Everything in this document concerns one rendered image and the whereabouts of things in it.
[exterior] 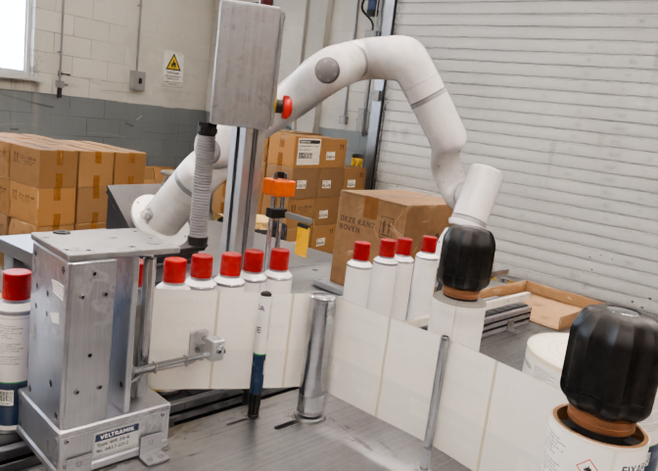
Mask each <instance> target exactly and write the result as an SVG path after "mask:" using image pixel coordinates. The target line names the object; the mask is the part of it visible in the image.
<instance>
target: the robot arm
mask: <svg viewBox="0 0 658 471"><path fill-rule="evenodd" d="M370 79H386V80H394V81H396V82H397V83H398V84H399V86H400V88H401V90H402V92H403V94H404V96H405V98H406V99H407V101H408V103H409V105H410V107H411V109H412V111H413V112H414V114H415V116H416V118H417V120H418V122H419V124H420V126H421V128H422V129H423V131H424V133H425V135H426V137H427V139H428V141H429V143H430V145H431V160H430V165H431V171H432V174H433V177H434V180H435V182H436V184H437V186H438V188H439V190H440V192H441V194H442V196H443V198H444V200H445V201H446V203H447V204H448V206H449V207H450V208H451V209H453V213H452V215H451V217H450V218H449V219H448V222H449V224H451V225H455V224H461V225H462V224H464V225H473V226H478V227H482V228H484V229H486V226H487V223H488V220H489V217H490V215H491V212H492V209H493V206H494V202H495V199H496V196H497V193H498V190H499V188H500V185H501V182H502V179H503V174H502V172H500V171H499V170H498V169H496V168H494V167H491V166H489V165H481V164H471V165H470V166H469V169H468V171H467V174H466V176H465V174H464V171H463V169H462V166H461V162H460V156H459V155H460V150H461V149H462V148H463V146H464V145H465V143H466V141H467V133H466V130H465V127H464V125H463V123H462V121H461V119H460V117H459V115H458V113H457V111H456V109H455V106H454V105H453V103H452V101H451V99H450V97H449V95H448V93H447V90H446V88H445V86H444V84H443V82H442V80H441V78H440V76H439V73H438V71H437V69H436V67H435V65H434V63H433V61H432V60H431V58H430V56H429V54H428V52H427V50H426V49H425V47H424V46H423V45H422V44H421V43H420V42H419V41H418V40H416V39H415V38H412V37H410V36H404V35H390V36H380V37H368V38H362V39H357V40H352V41H347V42H343V43H339V44H335V45H331V46H328V47H326V48H324V49H322V50H320V51H318V52H317V53H315V54H313V55H312V56H311V57H309V58H308V59H306V60H305V61H304V62H303V63H302V64H301V65H300V66H299V67H298V68H297V69H296V70H295V71H293V72H292V73H291V74H290V75H289V76H288V77H286V78H285V79H284V80H282V81H281V82H279V83H278V84H277V99H278V100H282V99H283V96H284V95H286V96H290V97H291V99H292V100H293V111H292V113H291V115H290V116H289V117H288V118H287V119H284V118H281V114H277V113H275V117H274V124H273V127H269V129H268V130H266V131H265V132H264V140H265V139H266V138H268V137H269V136H271V135H273V134H274V133H276V132H277V131H279V130H281V129H282V128H284V127H285V126H287V125H289V124H290V123H292V122H293V121H295V120H296V119H298V118H300V117H302V116H303V115H305V114H306V113H308V112H309V111H311V110H312V109H313V108H315V107H316V106H317V105H319V104H320V103H321V102H323V101H324V100H325V99H327V98H328V97H330V96H331V95H333V94H334V93H336V92H338V91H339V90H341V89H343V88H344V87H346V86H348V85H351V84H353V83H355V82H358V81H363V80H370ZM231 130H232V126H227V125H219V124H218V125H217V134H216V135H215V137H216V138H215V139H214V140H215V142H214V143H215V144H214V146H215V147H214V148H215V150H214V159H213V160H214V161H213V170H212V181H211V194H212V193H213V192H214V191H215V189H216V188H217V187H218V186H219V185H220V184H221V183H223V182H224V181H225V180H226V179H227V172H228V162H229V151H230V141H231ZM197 138H198V136H196V139H195V143H194V152H192V153H191V154H190V155H189V156H188V157H187V158H186V159H185V160H184V161H183V162H182V163H181V164H180V165H179V167H178V168H177V169H176V170H175V172H174V173H173V174H172V175H171V177H170V178H169V179H168V180H167V181H166V183H165V184H164V185H163V187H162V188H161V189H160V190H159V192H158V193H157V194H156V195H144V196H141V197H139V198H137V199H136V200H135V201H134V203H133V204H132V206H131V211H130V212H131V218H132V221H133V223H134V225H135V226H136V228H138V229H141V230H143V231H145V232H148V233H150V234H152V235H155V236H157V237H159V238H161V239H164V240H166V241H168V242H170V243H172V244H174V245H177V246H181V245H183V244H184V243H185V242H186V241H187V235H189V224H188V220H189V219H190V216H191V215H190V214H191V209H192V208H191V206H192V205H191V203H192V195H193V194H192V192H194V191H193V189H194V188H193V186H194V185H193V183H194V182H193V181H194V175H195V174H194V172H195V171H194V169H195V158H197V157H196V155H197V154H196V152H197V151H196V149H197V148H196V147H197V141H198V140H197ZM447 230H448V227H447V228H446V229H445V230H444V232H443V234H442V235H441V237H440V239H439V241H438V243H437V249H436V252H435V254H436V255H437V256H438V257H439V262H440V256H441V249H442V243H443V238H444V235H445V234H446V232H447ZM439 262H438V269H439ZM438 269H437V277H438V282H439V285H438V288H437V290H436V292H438V291H441V290H442V288H443V283H442V282H441V281H440V279H439V275H438Z"/></svg>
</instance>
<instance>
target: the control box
mask: <svg viewBox="0 0 658 471"><path fill-rule="evenodd" d="M281 12H282V11H281V8H279V7H275V6H269V5H262V4H257V3H251V2H244V1H238V0H220V6H219V17H218V28H217V39H216V50H215V62H214V73H213V84H212V95H211V117H210V122H211V123H212V124H219V125H227V126H236V127H244V128H252V129H260V130H268V129H269V127H273V124H274V117H275V110H276V101H277V84H278V75H279V66H280V57H281V47H282V38H283V28H284V21H285V18H286V17H285V13H284V12H282V13H281Z"/></svg>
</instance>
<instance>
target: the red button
mask: <svg viewBox="0 0 658 471"><path fill-rule="evenodd" d="M292 111H293V100H292V99H291V97H290V96H286V95H284V96H283V99H282V100H278V99H277V101H276V110H275V113H277V114H281V118H284V119H287V118H288V117H289V116H290V115H291V113H292Z"/></svg>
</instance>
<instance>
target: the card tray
mask: <svg viewBox="0 0 658 471"><path fill-rule="evenodd" d="M524 292H530V293H531V296H530V299H529V300H526V301H523V302H520V303H523V304H526V305H528V306H530V307H531V308H532V311H531V316H530V321H531V322H534V323H537V324H539V325H542V326H545V327H548V328H551V329H554V330H557V331H560V330H563V329H566V328H569V327H571V325H572V323H573V321H574V319H575V318H576V316H577V315H578V314H579V312H580V311H581V310H582V309H583V308H584V307H585V306H588V305H599V304H605V303H603V302H600V301H596V300H593V299H589V298H586V297H582V296H579V295H576V294H572V293H569V292H565V291H562V290H558V289H555V288H552V287H548V286H545V285H542V284H539V283H535V282H532V281H529V280H524V281H519V282H514V283H509V284H505V285H500V286H495V287H490V288H486V289H483V290H481V294H480V298H482V299H485V298H489V297H494V296H498V297H507V296H511V295H516V294H520V293H524Z"/></svg>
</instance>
